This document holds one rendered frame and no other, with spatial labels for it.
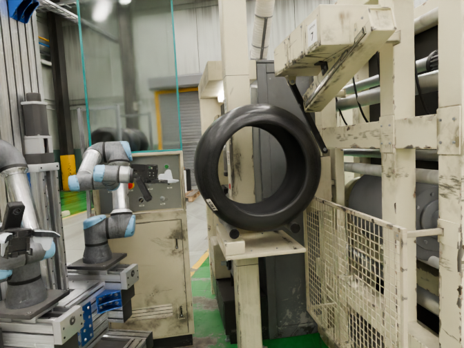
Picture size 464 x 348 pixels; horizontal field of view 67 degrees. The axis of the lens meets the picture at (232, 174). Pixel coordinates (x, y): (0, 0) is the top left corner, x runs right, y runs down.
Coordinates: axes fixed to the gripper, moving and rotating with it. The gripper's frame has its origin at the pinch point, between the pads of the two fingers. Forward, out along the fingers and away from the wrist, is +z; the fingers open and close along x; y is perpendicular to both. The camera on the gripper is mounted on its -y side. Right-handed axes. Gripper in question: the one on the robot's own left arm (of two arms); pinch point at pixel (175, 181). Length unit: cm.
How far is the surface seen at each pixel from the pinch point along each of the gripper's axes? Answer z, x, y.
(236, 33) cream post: 27, 26, 77
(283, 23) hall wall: 293, 874, 401
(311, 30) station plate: 48, -28, 64
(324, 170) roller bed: 79, 19, 8
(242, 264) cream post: 39, 26, -46
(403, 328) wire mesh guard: 75, -61, -38
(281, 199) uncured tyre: 55, 15, -8
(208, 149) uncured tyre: 13.0, -12.0, 15.7
